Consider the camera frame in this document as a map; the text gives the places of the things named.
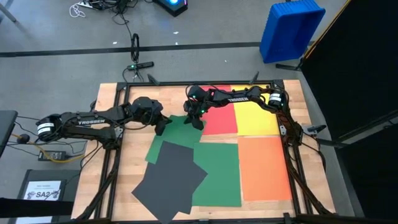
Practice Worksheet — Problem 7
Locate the white cable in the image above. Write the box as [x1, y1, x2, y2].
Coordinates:
[68, 2, 86, 19]

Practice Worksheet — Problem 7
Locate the black aluminium table frame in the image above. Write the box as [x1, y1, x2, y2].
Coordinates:
[71, 71, 338, 224]

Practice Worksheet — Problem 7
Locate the red paper sheet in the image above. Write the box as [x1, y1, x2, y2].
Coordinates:
[198, 85, 239, 136]

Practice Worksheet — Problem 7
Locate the yellow cable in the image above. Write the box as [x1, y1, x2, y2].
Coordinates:
[11, 133, 85, 164]

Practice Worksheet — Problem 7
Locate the large blue plastic bin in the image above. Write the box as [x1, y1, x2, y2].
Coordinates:
[259, 0, 326, 65]

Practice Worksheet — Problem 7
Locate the black divider panel yellow edge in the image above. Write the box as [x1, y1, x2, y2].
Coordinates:
[300, 0, 398, 220]

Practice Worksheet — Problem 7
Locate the black box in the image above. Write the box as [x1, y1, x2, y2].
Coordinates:
[15, 169, 82, 224]

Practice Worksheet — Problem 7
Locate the green paper sheet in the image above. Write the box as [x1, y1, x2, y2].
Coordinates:
[145, 114, 206, 165]
[191, 142, 243, 208]

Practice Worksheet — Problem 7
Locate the black camera bar green light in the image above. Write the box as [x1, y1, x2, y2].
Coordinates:
[126, 61, 155, 72]

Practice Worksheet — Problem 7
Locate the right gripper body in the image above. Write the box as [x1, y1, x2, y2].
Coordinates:
[183, 85, 215, 119]

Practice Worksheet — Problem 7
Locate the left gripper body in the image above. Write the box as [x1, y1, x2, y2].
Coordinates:
[130, 96, 164, 125]

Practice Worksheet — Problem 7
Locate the coiled black cable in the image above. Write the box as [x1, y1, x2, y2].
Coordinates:
[129, 32, 141, 82]

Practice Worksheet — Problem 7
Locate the black plug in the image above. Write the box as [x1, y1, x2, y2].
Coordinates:
[16, 133, 31, 145]

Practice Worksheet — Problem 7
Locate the black panel foot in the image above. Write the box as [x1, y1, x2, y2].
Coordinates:
[275, 62, 304, 72]

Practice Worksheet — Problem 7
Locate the grey metal beam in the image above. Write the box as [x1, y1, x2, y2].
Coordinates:
[317, 108, 398, 147]

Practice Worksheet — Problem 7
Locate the black clamp bracket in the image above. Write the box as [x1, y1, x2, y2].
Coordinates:
[306, 124, 327, 134]

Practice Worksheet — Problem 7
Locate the black cable bundle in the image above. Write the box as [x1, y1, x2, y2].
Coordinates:
[90, 0, 135, 38]

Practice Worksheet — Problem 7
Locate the white SA2 label sheet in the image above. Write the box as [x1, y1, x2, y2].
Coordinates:
[23, 180, 62, 202]

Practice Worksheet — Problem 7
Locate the orange paper sheet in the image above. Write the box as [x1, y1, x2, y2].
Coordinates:
[238, 136, 293, 202]

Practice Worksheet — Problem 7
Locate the black computer blue light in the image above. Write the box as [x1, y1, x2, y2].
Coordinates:
[152, 0, 189, 18]

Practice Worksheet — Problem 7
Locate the grey metal leg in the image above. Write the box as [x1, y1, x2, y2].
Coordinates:
[0, 0, 18, 24]

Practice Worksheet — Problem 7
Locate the black power adapter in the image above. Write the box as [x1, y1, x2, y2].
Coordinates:
[37, 150, 67, 162]

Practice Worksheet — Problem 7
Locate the yellow paper sheet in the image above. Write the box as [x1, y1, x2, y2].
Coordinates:
[231, 84, 280, 137]

